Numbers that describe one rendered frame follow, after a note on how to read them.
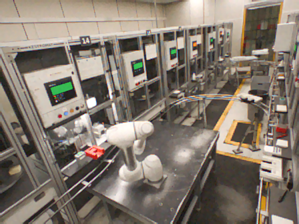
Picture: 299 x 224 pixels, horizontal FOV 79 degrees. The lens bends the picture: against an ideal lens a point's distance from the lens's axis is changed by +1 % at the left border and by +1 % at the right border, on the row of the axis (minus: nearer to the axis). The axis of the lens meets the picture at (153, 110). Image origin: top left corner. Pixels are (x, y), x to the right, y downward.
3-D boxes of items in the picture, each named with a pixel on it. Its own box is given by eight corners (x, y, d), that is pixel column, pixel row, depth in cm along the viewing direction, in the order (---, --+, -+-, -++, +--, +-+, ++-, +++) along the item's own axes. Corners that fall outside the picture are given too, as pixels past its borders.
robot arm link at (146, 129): (151, 119, 134) (133, 122, 133) (153, 117, 116) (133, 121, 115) (154, 136, 133) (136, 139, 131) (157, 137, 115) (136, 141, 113)
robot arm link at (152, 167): (165, 179, 168) (162, 161, 159) (145, 183, 166) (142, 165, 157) (161, 168, 182) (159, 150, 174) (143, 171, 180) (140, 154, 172)
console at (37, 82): (47, 129, 150) (25, 74, 131) (31, 123, 165) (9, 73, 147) (87, 109, 181) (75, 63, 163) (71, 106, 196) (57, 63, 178)
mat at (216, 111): (213, 139, 343) (213, 139, 343) (184, 133, 374) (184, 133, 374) (250, 71, 782) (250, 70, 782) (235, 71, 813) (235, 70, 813)
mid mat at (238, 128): (257, 150, 301) (257, 149, 300) (223, 143, 330) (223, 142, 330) (261, 123, 376) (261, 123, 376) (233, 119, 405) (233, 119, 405)
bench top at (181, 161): (169, 233, 132) (168, 229, 131) (79, 184, 188) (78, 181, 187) (219, 133, 245) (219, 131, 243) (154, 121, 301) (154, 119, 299)
